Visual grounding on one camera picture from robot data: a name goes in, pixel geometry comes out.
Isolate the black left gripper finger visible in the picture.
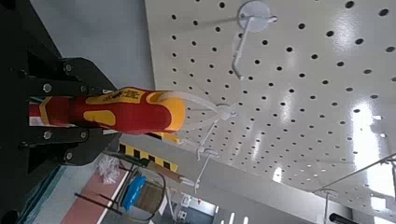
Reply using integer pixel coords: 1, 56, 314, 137
27, 57, 119, 98
27, 124, 121, 168

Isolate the red yellow screwdriver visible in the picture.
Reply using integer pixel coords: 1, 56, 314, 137
28, 87, 188, 135

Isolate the black yellow hazard striped barrier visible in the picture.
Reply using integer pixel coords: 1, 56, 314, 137
119, 141, 179, 173

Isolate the blue round object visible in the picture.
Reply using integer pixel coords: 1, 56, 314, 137
120, 175, 148, 213

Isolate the white pegboard hook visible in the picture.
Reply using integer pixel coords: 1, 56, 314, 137
191, 153, 213, 195
186, 103, 240, 125
231, 0, 279, 81
195, 119, 221, 161

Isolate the beige perforated pegboard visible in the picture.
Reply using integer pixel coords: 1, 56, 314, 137
143, 0, 396, 222

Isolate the black metal wire stand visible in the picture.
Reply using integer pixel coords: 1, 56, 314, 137
74, 163, 168, 222

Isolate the metal wire rail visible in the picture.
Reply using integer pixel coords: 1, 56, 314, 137
312, 151, 396, 194

